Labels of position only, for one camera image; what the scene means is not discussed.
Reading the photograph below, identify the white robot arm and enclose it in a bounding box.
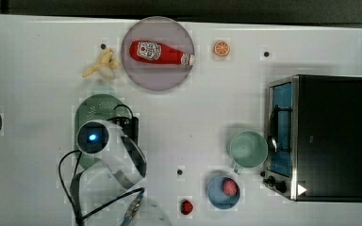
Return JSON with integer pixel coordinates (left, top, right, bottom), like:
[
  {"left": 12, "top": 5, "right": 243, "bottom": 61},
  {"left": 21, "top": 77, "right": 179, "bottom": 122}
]
[{"left": 70, "top": 120, "right": 172, "bottom": 226}]

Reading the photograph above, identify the red ketchup bottle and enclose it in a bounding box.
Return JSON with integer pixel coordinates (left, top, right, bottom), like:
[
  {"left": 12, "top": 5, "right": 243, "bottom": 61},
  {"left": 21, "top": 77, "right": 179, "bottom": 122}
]
[{"left": 129, "top": 40, "right": 195, "bottom": 66}]

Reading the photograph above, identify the green plastic strainer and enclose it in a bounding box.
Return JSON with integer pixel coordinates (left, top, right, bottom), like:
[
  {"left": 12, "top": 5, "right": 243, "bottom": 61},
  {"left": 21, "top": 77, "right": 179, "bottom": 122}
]
[{"left": 74, "top": 94, "right": 127, "bottom": 172}]

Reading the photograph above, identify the orange slice toy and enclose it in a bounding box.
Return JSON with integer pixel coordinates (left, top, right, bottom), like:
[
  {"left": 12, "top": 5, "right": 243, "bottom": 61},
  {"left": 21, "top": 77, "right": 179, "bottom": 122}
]
[{"left": 214, "top": 40, "right": 230, "bottom": 57}]

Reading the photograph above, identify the peeled toy banana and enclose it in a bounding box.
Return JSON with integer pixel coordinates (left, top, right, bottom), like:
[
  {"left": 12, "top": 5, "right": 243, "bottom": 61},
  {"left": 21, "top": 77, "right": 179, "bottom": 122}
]
[{"left": 82, "top": 48, "right": 121, "bottom": 80}]

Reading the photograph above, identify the black toaster oven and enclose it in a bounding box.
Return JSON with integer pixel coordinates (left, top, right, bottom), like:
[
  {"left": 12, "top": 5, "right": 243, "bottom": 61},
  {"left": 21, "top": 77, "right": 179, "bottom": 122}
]
[{"left": 261, "top": 74, "right": 362, "bottom": 202}]

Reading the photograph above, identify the purple round plate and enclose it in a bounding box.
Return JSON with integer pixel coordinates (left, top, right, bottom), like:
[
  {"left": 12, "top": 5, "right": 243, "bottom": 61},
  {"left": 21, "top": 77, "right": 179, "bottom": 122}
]
[{"left": 122, "top": 16, "right": 195, "bottom": 91}]

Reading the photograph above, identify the blue plastic cup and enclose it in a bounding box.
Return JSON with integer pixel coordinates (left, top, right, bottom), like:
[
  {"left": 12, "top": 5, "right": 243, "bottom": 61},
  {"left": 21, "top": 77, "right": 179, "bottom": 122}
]
[{"left": 207, "top": 175, "right": 240, "bottom": 210}]

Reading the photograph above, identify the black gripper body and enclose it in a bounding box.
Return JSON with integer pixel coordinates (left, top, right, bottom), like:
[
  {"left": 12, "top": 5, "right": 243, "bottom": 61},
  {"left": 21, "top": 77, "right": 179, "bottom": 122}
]
[{"left": 110, "top": 117, "right": 139, "bottom": 144}]

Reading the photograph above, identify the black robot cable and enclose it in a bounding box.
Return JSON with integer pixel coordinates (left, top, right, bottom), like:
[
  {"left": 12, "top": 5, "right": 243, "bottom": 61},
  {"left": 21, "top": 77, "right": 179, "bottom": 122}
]
[{"left": 58, "top": 149, "right": 146, "bottom": 226}]

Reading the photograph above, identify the green plastic mug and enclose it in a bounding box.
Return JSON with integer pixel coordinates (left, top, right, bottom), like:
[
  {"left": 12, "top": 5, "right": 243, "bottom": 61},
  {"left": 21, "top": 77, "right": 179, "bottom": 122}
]
[{"left": 227, "top": 131, "right": 268, "bottom": 174}]

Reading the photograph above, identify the red toy strawberry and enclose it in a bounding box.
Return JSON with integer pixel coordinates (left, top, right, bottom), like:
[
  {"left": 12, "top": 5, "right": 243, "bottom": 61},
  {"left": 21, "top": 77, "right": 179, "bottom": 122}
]
[{"left": 180, "top": 200, "right": 194, "bottom": 216}]

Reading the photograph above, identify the pink toy in cup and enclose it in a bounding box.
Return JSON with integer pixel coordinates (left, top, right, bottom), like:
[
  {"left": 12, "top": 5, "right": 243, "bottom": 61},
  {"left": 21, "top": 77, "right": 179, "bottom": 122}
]
[{"left": 222, "top": 179, "right": 238, "bottom": 196}]

